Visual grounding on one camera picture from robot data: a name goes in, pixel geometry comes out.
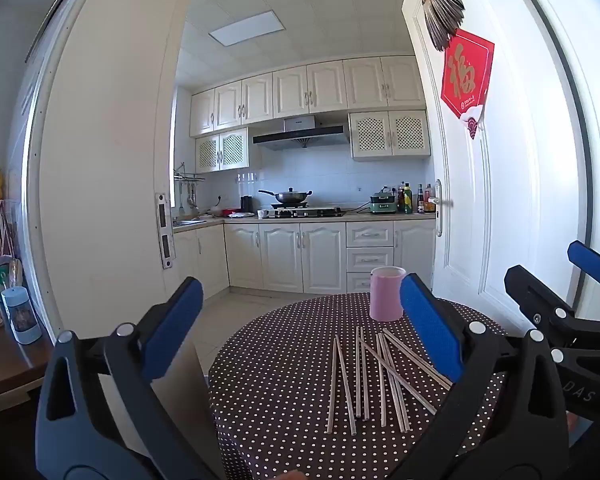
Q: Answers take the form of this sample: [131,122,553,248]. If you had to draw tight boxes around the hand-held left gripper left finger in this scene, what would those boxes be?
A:
[35,276,226,480]

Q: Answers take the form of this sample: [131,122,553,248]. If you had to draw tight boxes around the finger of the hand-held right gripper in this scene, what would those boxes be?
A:
[504,265,600,361]
[567,240,600,293]

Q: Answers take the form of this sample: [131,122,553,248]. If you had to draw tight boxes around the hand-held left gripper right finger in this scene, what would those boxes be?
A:
[370,274,573,480]

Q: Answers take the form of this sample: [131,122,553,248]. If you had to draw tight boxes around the pink cup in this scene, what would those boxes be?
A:
[369,266,407,322]

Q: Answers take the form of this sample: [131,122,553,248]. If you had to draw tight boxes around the bunch of wooden chopsticks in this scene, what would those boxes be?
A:
[326,326,453,436]

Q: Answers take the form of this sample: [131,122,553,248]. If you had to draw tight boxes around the beige chair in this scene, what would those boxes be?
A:
[97,342,228,480]

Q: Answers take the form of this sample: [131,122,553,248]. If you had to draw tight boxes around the white cabinet drawer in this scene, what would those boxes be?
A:
[346,248,395,272]
[346,222,395,247]
[346,272,376,293]

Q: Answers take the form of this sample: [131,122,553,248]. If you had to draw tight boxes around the metal door strike plate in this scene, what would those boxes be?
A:
[155,191,175,271]

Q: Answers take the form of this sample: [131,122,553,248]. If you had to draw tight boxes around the white panelled door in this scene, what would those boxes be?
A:
[401,0,596,331]

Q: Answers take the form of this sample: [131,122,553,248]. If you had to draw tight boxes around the brown polka dot tablecloth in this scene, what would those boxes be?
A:
[208,292,523,480]

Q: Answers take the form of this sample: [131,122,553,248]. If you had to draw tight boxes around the white lower kitchen cabinets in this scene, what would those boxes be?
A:
[172,220,437,296]

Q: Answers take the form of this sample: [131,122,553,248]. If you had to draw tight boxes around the white kitchen cabinets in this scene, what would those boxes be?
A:
[172,220,437,296]
[189,55,427,138]

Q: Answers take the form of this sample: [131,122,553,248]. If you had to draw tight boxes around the green countertop cooker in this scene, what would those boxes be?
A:
[369,187,400,215]

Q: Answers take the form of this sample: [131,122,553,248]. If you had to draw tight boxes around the light blue bottle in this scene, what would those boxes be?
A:
[1,287,43,345]

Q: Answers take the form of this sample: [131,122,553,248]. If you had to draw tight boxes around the gas stove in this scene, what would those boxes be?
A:
[270,202,346,218]

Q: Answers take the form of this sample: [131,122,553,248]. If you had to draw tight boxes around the wooden side cabinet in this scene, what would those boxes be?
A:
[0,280,66,413]

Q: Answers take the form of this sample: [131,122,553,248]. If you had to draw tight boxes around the black wok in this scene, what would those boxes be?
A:
[258,187,313,206]

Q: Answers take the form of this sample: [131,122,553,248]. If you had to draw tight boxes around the white lattice door cabinet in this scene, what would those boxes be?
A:
[195,127,251,173]
[348,110,431,162]

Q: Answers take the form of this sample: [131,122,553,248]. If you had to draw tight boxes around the red paper door decoration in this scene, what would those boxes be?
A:
[440,28,496,140]

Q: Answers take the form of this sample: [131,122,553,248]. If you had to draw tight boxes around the range hood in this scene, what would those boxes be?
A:
[252,115,350,152]

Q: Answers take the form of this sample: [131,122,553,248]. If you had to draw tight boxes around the white upper kitchen cabinets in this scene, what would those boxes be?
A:
[189,55,427,138]

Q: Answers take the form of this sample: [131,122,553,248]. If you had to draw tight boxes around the hanging woven fan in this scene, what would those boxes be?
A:
[414,0,467,53]

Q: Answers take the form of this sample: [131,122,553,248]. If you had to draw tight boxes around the ceiling light panel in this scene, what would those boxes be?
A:
[208,10,287,48]

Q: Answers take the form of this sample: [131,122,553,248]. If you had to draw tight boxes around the metal door handle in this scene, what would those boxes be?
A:
[425,179,455,238]

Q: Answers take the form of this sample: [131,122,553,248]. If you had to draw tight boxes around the wall utensil rack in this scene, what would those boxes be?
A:
[173,162,206,213]

